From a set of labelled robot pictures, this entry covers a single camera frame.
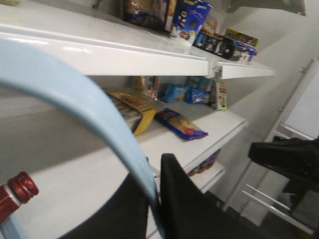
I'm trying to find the blue oreo cookie box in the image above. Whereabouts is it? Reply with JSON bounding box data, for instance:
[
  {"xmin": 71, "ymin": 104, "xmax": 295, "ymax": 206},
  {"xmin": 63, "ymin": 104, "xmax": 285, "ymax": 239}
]
[{"xmin": 170, "ymin": 0, "xmax": 213, "ymax": 45}]

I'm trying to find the yellow biscuit box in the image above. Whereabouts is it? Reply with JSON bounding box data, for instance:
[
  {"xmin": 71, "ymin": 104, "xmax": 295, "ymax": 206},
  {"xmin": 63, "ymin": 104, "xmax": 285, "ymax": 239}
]
[{"xmin": 103, "ymin": 87, "xmax": 157, "ymax": 135}]

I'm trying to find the red coke bottle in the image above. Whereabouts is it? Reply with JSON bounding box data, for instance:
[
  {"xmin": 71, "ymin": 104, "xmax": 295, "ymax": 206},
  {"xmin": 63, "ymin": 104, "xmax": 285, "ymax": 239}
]
[{"xmin": 0, "ymin": 171, "xmax": 39, "ymax": 224}]

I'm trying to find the light blue plastic basket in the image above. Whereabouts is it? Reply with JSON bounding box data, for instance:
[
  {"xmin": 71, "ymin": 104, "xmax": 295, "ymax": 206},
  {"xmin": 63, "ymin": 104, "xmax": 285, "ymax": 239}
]
[{"xmin": 0, "ymin": 39, "xmax": 165, "ymax": 238}]

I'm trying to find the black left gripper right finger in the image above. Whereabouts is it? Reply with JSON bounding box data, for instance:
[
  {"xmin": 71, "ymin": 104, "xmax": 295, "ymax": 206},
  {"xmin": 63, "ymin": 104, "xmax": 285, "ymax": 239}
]
[{"xmin": 160, "ymin": 153, "xmax": 265, "ymax": 239}]

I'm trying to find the white metal shelving unit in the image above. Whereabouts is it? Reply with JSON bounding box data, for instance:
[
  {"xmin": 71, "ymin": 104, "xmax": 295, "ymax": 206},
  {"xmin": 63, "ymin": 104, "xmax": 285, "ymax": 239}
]
[{"xmin": 0, "ymin": 0, "xmax": 263, "ymax": 239}]

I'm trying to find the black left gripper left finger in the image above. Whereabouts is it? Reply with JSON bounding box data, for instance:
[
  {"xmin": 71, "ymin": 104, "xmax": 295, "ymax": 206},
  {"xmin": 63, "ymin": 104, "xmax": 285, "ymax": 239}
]
[{"xmin": 61, "ymin": 174, "xmax": 149, "ymax": 239}]

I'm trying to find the blue cookie packet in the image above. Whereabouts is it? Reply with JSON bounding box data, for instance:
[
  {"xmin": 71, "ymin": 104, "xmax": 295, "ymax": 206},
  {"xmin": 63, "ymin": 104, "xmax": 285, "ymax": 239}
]
[{"xmin": 155, "ymin": 108, "xmax": 208, "ymax": 140}]

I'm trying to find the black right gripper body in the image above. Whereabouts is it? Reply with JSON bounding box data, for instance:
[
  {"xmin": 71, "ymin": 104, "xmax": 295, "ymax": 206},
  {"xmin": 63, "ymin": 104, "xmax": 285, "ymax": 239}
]
[{"xmin": 248, "ymin": 138, "xmax": 319, "ymax": 208}]

